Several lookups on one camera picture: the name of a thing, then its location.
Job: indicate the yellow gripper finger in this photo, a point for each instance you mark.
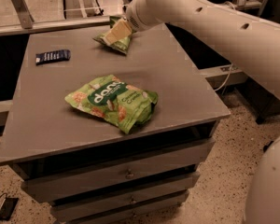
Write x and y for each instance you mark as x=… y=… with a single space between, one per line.
x=120 y=30

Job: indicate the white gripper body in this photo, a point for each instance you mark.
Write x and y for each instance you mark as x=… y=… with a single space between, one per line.
x=135 y=17

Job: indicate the green jalapeno chip bag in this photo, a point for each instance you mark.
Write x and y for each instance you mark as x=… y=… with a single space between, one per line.
x=122 y=45

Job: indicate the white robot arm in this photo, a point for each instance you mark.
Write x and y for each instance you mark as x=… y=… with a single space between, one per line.
x=250 y=43

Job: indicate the green rice chip bag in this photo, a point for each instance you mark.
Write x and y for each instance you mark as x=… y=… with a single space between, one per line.
x=115 y=101

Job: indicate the dark blue snack bar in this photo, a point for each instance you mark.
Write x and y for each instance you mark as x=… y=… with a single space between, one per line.
x=53 y=56

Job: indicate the grey drawer cabinet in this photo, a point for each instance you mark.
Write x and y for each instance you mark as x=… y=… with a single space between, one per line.
x=102 y=136

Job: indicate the middle grey drawer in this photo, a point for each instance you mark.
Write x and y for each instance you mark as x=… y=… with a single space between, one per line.
x=97 y=203

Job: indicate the grey drawer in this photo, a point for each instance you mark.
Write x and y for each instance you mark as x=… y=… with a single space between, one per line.
x=134 y=210
x=55 y=187
x=97 y=203

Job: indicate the bottom grey drawer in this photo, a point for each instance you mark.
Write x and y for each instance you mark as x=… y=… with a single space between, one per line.
x=134 y=210

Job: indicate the top grey drawer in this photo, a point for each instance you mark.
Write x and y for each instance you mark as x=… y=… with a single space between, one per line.
x=55 y=187

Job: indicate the black device on floor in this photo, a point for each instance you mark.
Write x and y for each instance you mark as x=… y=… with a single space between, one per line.
x=7 y=208

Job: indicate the grey metal frame rail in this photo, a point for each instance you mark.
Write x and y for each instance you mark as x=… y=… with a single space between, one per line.
x=26 y=17

